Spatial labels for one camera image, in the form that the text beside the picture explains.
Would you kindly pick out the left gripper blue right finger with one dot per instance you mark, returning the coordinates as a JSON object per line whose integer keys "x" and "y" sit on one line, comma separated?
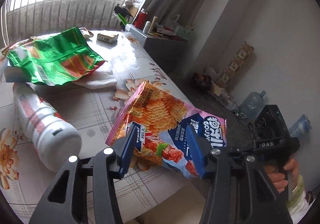
{"x": 205, "y": 158}

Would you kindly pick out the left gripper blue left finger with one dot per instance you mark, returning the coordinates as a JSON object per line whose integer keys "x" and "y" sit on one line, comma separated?
{"x": 123, "y": 151}

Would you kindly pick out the pink blue chips bag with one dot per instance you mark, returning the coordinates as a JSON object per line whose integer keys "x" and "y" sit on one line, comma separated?
{"x": 162, "y": 120}

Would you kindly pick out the white yogurt drink bottle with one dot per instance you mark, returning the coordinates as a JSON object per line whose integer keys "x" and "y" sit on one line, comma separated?
{"x": 54, "y": 139}

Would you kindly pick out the white tissue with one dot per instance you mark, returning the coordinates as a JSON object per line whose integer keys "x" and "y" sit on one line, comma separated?
{"x": 102, "y": 77}

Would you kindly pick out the large water jug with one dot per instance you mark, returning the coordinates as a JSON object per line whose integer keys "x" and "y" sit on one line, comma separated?
{"x": 251, "y": 107}

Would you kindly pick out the floral plastic tablecloth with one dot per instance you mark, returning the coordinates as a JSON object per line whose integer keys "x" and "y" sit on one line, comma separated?
{"x": 92, "y": 113}

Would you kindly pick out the patterned cardboard roll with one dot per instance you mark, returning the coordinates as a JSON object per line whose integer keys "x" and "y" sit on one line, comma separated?
{"x": 235, "y": 65}

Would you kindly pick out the grey low cabinet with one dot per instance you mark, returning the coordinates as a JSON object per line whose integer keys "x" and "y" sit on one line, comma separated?
{"x": 165, "y": 52}

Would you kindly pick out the small gold tissue pack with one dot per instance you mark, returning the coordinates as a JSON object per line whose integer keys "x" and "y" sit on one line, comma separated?
{"x": 107, "y": 37}

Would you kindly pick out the green snack bag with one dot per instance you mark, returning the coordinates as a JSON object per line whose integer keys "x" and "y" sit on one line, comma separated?
{"x": 53, "y": 60}

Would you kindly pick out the white plastic basket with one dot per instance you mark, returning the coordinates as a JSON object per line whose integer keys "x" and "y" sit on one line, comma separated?
{"x": 182, "y": 33}

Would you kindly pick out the small white bottle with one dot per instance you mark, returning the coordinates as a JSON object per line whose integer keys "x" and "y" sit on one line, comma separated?
{"x": 146, "y": 27}

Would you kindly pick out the red thermos bottle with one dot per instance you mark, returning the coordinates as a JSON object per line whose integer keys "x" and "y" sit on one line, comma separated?
{"x": 141, "y": 19}

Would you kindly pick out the green black folding rack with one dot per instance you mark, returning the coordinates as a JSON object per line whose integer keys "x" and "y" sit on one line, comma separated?
{"x": 122, "y": 15}

